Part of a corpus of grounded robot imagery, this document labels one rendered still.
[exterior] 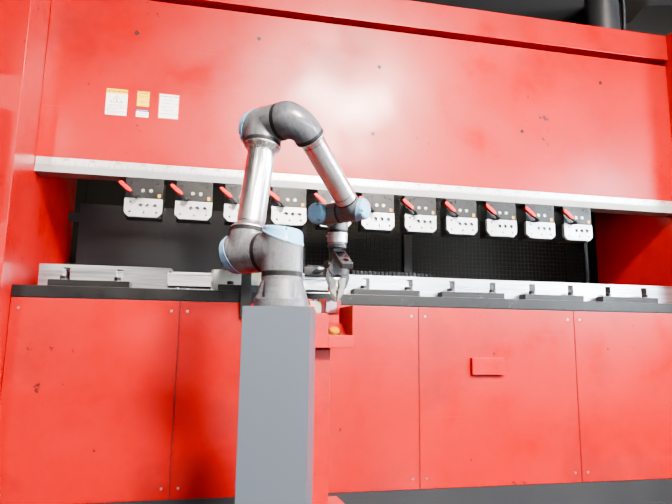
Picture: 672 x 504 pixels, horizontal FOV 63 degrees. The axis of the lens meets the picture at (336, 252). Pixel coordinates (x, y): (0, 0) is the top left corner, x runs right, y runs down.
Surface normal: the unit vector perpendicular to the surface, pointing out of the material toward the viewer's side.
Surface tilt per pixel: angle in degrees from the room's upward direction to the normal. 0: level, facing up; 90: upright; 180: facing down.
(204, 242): 90
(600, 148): 90
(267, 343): 90
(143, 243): 90
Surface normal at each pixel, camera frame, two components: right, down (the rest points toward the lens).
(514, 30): 0.20, -0.15
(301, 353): -0.05, -0.15
